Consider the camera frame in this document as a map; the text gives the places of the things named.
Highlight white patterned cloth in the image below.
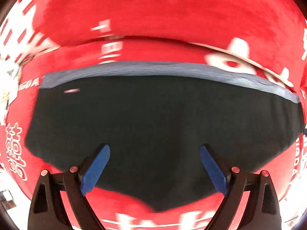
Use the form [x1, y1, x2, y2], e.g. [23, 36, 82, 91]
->
[0, 58, 21, 126]

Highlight red folded quilt white pattern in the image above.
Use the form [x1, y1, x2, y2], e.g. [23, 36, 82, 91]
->
[33, 0, 306, 86]

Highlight black pants grey patterned waistband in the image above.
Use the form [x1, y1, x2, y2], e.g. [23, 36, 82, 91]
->
[26, 61, 305, 212]

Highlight red bed blanket white characters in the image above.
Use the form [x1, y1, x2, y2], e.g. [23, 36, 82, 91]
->
[1, 0, 306, 229]

